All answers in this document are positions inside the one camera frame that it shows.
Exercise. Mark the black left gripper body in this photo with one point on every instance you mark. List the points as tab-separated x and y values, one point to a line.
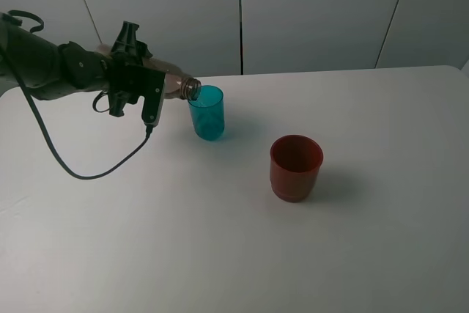
126	71

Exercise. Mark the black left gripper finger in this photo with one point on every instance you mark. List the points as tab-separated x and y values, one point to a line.
126	41
117	102

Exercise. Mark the clear plastic water bottle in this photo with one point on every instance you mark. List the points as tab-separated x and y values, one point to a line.
177	83

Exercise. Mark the teal translucent plastic cup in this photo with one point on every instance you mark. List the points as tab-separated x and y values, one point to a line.
207	113

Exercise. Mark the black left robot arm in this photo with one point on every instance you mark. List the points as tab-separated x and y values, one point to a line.
50	71

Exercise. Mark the red plastic cup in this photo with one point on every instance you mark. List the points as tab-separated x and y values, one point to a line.
295	162

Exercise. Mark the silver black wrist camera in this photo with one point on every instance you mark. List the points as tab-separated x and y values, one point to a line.
154	84

